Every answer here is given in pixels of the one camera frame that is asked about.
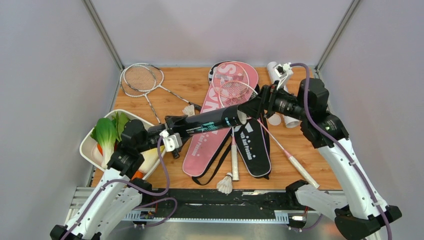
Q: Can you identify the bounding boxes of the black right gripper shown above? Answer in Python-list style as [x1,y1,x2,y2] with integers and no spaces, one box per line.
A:
[236,80,309,122]

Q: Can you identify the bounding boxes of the shuttlecock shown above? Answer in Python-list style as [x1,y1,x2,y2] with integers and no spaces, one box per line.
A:
[237,110,248,125]
[182,104,196,117]
[216,172,233,195]

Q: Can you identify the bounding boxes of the black shuttlecock tube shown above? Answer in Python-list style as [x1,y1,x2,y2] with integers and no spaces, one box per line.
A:
[147,105,243,138]

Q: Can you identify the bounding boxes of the white shuttlecock tube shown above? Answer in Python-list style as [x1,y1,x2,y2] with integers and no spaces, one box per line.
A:
[266,61,300,129]

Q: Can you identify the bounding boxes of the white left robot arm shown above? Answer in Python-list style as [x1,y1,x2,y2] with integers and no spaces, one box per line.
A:
[50,119,183,240]

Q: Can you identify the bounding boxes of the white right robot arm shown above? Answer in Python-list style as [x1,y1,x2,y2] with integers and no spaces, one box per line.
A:
[233,78,402,240]

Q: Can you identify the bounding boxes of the pink racket lower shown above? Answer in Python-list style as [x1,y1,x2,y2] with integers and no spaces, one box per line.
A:
[217,80,320,189]

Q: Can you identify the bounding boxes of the pink racket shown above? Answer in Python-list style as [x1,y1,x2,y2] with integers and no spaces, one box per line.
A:
[211,61,250,182]
[217,80,320,189]

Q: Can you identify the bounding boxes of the black racket cover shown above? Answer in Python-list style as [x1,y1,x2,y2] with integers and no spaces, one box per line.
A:
[208,60,272,180]

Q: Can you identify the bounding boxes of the pink racket cover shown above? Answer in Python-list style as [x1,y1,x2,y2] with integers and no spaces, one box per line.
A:
[181,61,260,178]

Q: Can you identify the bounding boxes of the pink racket upper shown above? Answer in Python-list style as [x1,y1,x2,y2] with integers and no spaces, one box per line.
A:
[211,61,250,182]

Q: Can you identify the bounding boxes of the yellow white cabbage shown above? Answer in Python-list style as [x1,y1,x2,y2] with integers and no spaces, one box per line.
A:
[138,148,159,175]

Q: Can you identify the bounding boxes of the black silver racket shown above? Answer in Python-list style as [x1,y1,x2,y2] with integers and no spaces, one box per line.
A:
[119,64,202,160]

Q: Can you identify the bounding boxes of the green leafy vegetable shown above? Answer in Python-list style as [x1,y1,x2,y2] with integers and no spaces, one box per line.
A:
[111,112,130,135]

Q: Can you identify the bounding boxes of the white silver racket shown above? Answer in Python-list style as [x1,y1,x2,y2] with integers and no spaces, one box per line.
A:
[121,63,163,124]

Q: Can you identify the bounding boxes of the orange carrot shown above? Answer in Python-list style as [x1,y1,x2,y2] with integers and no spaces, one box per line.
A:
[131,171,144,181]

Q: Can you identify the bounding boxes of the green bok choy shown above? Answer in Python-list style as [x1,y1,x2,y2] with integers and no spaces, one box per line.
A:
[90,117,117,169]

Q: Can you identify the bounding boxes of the white vegetable tray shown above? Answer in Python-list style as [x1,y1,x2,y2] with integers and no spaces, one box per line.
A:
[79,109,161,180]

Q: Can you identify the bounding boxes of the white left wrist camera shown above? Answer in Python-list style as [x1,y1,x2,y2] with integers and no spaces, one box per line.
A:
[159,130,183,152]

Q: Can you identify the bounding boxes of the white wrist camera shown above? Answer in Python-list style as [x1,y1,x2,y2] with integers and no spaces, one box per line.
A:
[159,130,183,152]
[273,62,294,90]

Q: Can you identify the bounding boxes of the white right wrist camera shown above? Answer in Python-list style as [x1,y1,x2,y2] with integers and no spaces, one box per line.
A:
[273,62,294,90]

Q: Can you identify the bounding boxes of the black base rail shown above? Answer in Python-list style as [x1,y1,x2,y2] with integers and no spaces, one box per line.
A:
[139,188,309,220]

